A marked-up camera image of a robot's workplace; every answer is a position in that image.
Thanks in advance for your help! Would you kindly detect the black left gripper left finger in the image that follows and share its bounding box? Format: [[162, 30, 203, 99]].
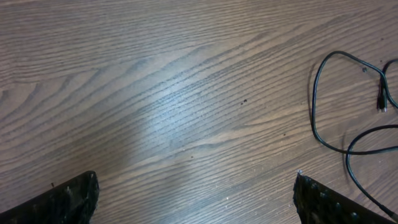
[[1, 170, 100, 224]]

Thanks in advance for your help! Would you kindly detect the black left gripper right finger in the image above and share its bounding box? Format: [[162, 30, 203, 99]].
[[293, 170, 395, 224]]

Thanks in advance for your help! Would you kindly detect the black USB cable long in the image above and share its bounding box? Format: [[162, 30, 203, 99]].
[[310, 50, 397, 222]]

